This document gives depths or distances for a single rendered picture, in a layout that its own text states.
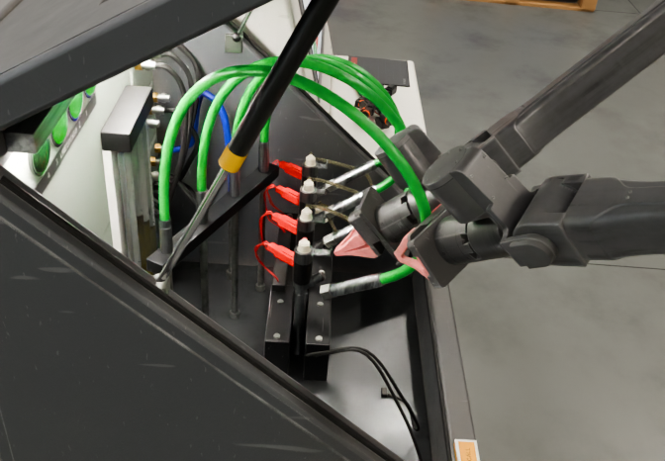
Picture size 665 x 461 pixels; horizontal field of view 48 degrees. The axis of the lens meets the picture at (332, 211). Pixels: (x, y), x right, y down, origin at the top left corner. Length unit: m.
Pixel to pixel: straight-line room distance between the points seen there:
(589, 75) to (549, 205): 0.31
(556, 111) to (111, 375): 0.61
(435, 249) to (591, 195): 0.21
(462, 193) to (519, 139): 0.24
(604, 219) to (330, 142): 0.75
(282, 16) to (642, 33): 0.58
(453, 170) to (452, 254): 0.13
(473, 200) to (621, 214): 0.15
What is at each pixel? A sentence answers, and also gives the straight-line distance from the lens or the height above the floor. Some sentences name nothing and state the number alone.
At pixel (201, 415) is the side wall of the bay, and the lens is 0.82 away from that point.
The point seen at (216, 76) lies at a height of 1.40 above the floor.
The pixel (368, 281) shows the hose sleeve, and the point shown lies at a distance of 0.97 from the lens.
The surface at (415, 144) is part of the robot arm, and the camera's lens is 0.97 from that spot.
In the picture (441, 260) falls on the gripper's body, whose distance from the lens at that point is 0.85.
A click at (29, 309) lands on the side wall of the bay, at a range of 0.76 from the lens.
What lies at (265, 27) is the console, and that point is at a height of 1.32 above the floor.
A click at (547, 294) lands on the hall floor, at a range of 2.93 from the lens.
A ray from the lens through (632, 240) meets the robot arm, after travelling 0.69.
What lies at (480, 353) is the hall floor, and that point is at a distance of 2.61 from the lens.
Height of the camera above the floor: 1.79
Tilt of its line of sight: 35 degrees down
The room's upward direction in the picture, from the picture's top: 5 degrees clockwise
